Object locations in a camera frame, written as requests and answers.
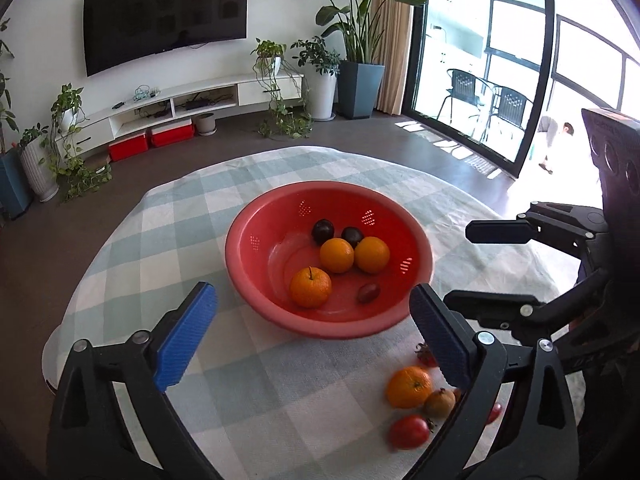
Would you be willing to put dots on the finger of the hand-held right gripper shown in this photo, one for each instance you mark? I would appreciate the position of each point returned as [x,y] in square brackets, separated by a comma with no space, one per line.
[490,305]
[497,231]

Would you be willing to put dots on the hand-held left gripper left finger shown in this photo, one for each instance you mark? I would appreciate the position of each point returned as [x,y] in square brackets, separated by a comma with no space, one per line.
[182,340]

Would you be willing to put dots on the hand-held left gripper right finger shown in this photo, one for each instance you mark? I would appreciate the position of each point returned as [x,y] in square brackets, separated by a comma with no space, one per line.
[442,340]

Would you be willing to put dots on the red tomato with green stem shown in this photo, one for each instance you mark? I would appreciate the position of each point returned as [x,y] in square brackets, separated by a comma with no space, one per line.
[426,356]

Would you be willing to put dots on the small brown kiwi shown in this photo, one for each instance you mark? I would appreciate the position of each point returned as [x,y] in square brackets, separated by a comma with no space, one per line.
[440,402]

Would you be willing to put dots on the small red cherry tomato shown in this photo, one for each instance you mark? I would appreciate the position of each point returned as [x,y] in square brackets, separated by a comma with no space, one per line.
[494,412]
[368,292]

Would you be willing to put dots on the red plastic colander bowl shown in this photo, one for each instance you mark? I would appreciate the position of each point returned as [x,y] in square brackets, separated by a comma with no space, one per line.
[280,300]

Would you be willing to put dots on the orange with stem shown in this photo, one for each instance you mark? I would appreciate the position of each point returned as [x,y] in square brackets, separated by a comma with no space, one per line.
[310,287]

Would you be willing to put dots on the dark purple plum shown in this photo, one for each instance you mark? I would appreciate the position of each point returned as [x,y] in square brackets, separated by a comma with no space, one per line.
[352,235]
[323,230]

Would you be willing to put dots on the checked green white tablecloth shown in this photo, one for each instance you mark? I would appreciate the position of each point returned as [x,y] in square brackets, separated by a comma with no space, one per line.
[280,390]

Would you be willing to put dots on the black mesh chair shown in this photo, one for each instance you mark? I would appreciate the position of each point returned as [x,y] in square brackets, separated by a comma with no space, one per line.
[512,110]
[465,90]

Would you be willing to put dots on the black framed glass door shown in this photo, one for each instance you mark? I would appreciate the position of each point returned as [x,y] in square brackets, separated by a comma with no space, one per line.
[420,60]

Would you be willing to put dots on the large-leaf plant in blue pot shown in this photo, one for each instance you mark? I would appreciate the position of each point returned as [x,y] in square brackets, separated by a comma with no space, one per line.
[362,90]

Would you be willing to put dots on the red storage box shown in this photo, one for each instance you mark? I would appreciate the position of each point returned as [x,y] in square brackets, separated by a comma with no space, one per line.
[128,147]
[172,134]

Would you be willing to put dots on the small white pot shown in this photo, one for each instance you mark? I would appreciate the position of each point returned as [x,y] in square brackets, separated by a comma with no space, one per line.
[205,124]

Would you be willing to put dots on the plant in white ribbed pot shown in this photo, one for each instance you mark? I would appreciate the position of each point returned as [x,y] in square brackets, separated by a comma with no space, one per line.
[40,170]

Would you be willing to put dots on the bushy plant in white pot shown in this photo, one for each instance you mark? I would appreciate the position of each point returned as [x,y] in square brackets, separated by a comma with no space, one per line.
[322,95]

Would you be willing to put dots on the beige curtain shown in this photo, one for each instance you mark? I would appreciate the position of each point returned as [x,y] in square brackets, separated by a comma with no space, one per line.
[392,35]

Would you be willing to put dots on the leafy tree in blue pot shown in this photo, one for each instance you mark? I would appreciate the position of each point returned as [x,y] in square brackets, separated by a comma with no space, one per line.
[12,190]

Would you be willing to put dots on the flat black device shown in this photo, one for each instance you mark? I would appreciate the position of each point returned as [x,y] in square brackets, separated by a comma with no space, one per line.
[202,104]

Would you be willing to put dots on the trailing potted plant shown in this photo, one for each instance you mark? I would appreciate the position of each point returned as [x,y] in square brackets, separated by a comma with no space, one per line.
[270,52]
[67,110]

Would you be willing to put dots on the white television cabinet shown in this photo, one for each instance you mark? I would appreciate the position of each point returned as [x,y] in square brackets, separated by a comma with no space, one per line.
[265,91]

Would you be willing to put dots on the black wall television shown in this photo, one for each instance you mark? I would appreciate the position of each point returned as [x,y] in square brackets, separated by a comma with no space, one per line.
[165,10]

